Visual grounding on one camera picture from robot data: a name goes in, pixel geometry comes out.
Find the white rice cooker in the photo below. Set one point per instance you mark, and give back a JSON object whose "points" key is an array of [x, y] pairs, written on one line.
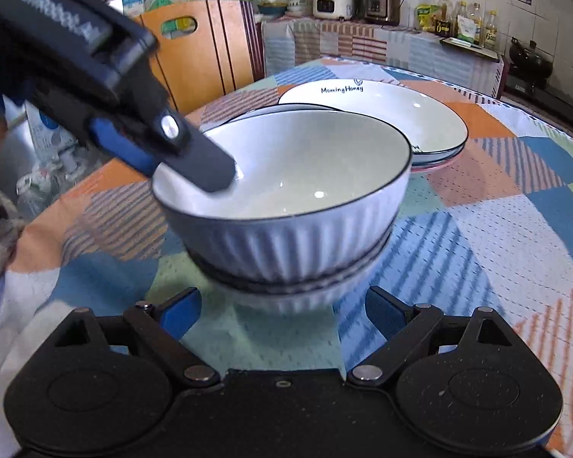
{"points": [[333, 4]]}

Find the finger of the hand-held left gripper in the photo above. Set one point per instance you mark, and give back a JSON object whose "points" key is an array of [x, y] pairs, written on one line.
{"points": [[124, 145], [205, 167]]}

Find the white blue carton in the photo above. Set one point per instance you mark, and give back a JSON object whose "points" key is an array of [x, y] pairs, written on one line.
{"points": [[52, 129]]}

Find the white dark-rimmed dish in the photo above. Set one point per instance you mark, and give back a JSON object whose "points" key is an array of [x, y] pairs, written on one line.
{"points": [[258, 113]]}

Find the clear plastic bag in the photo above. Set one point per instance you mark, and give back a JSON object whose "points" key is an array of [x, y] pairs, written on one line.
{"points": [[57, 186]]}

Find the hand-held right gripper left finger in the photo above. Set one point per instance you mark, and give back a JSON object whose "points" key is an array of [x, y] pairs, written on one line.
{"points": [[181, 312]]}

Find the blue basin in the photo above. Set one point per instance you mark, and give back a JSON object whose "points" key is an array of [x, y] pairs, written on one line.
{"points": [[271, 9]]}

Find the white seasoning bag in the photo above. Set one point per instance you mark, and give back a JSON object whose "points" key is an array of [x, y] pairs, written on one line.
{"points": [[465, 31]]}

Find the green refill pouch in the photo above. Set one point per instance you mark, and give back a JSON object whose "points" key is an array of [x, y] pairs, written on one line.
{"points": [[427, 18]]}

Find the grey cutting board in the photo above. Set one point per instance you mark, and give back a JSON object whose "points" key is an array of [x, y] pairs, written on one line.
{"points": [[477, 50]]}

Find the stack of pale bowls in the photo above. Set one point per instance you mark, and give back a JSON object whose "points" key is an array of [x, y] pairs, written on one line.
{"points": [[300, 4]]}

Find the white plate with printed rim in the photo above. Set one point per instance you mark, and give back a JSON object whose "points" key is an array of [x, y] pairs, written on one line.
{"points": [[391, 119]]}

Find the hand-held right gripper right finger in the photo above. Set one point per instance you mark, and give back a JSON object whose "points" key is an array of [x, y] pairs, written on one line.
{"points": [[386, 312]]}

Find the fuzzy plaid garment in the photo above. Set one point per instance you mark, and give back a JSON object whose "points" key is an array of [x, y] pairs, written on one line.
{"points": [[0, 238]]}

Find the dark jar yellow label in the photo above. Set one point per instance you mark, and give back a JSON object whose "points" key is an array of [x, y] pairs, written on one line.
{"points": [[442, 27]]}

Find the striped counter cloth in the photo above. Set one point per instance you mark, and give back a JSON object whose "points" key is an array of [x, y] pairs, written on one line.
{"points": [[363, 43]]}

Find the black wok with lid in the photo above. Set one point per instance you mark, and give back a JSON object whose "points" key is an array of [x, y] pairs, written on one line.
{"points": [[530, 57]]}

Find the kitchen knife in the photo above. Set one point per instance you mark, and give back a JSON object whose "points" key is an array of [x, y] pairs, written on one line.
{"points": [[465, 43]]}

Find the black pressure cooker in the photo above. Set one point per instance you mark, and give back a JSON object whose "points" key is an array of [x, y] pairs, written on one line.
{"points": [[382, 4]]}

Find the black gas stove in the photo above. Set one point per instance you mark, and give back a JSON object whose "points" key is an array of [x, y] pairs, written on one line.
{"points": [[549, 93]]}

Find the wooden chair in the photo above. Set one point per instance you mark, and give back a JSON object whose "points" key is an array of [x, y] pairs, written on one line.
{"points": [[210, 57]]}

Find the silver fridge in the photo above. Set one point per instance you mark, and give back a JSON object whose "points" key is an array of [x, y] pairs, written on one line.
{"points": [[131, 2]]}

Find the white ribbed bowl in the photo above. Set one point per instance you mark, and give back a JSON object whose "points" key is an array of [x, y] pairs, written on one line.
{"points": [[291, 298], [291, 176]]}

